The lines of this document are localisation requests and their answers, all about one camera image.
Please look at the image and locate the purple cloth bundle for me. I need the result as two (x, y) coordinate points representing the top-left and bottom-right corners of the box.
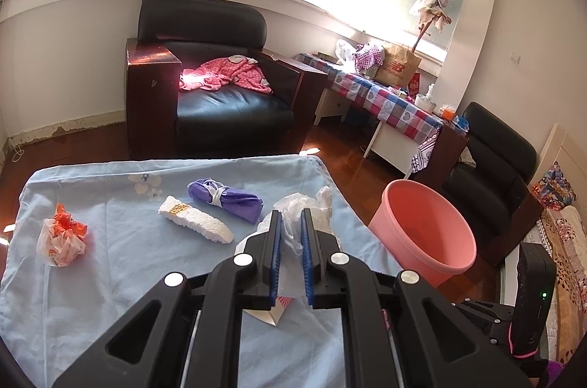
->
(187, 178), (266, 224)

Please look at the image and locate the brown paper bag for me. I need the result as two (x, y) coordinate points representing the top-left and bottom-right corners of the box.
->
(373, 43), (423, 88)

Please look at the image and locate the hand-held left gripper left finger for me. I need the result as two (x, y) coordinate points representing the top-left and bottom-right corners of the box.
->
(51, 210), (282, 388)

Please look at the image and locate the pink spotted garment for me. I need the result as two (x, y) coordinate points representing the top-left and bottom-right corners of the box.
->
(180, 55), (273, 96)

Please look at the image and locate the white orange plastic bag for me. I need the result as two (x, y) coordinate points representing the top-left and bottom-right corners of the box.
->
(37, 203), (89, 268)

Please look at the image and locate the checkered tablecloth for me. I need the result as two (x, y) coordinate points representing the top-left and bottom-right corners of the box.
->
(293, 52), (446, 174)

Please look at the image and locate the floral patterned blanket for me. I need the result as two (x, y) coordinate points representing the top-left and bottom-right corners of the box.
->
(536, 204), (587, 324)

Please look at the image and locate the white plastic bag on desk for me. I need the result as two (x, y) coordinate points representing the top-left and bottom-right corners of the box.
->
(335, 38), (358, 66)

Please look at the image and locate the colourful cartoon pillow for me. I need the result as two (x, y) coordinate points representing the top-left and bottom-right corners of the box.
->
(532, 162), (579, 211)

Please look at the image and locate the pink plastic bucket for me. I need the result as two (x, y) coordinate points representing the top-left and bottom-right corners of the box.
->
(368, 179), (478, 289)

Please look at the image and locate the white tissue container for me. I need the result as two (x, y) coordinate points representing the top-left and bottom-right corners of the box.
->
(415, 84), (437, 112)

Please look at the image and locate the purple checked cloth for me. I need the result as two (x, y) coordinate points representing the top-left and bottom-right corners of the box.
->
(353, 43), (386, 73)

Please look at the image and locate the pink white paper box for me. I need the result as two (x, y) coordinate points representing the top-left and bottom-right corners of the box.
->
(243, 296), (294, 327)

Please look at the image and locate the black leather armchair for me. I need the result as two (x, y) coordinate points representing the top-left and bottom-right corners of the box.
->
(125, 0), (329, 160)

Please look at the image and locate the white desk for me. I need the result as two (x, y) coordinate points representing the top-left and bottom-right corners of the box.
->
(314, 87), (413, 180)

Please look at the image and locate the white bed headboard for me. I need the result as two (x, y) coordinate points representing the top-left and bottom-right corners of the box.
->
(536, 123), (579, 188)

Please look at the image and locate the pink cord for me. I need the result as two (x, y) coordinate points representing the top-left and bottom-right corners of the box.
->
(508, 335), (538, 360)

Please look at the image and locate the black armchair with wooden sides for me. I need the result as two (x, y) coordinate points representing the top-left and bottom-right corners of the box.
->
(410, 101), (546, 268)

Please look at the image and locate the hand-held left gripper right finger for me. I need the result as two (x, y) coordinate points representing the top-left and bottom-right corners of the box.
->
(300, 208), (546, 388)

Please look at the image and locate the light blue blanket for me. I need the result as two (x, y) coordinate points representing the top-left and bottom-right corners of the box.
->
(0, 154), (405, 388)

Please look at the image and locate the wooden coat stand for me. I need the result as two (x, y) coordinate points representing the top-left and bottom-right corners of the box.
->
(413, 9), (436, 55)

